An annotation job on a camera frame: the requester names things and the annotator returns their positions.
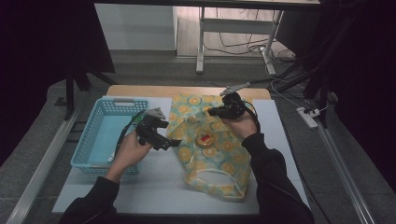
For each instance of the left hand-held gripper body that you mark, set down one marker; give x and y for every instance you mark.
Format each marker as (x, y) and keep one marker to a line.
(149, 127)

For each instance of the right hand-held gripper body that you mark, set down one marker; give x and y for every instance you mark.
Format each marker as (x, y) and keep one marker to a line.
(233, 107)

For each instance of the round yellow tin red label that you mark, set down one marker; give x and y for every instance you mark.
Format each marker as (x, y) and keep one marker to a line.
(205, 140)

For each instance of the fruit print cloth bag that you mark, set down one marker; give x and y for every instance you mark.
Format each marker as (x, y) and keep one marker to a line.
(214, 158)

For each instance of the person's right hand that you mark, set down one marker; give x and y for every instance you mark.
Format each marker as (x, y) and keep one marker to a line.
(244, 126)

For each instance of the person's left hand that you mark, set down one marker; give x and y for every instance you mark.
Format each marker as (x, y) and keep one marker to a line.
(130, 152)

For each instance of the white table board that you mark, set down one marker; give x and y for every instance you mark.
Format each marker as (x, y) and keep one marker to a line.
(162, 186)

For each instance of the blue plastic basket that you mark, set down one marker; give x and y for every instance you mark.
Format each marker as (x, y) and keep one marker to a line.
(102, 133)

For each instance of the white power strip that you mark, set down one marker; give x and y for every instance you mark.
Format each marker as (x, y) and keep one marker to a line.
(306, 118)

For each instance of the black tripod stand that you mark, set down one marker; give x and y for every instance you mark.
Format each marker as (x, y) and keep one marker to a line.
(70, 93)

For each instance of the black metal stand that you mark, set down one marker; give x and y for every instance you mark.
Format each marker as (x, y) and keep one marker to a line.
(323, 93)

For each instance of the black curtain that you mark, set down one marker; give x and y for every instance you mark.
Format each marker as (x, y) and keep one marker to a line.
(367, 77)
(31, 62)

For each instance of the white desk frame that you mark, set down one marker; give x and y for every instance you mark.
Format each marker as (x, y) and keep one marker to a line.
(236, 25)

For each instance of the aluminium rail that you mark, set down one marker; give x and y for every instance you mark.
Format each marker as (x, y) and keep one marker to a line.
(345, 177)
(40, 177)

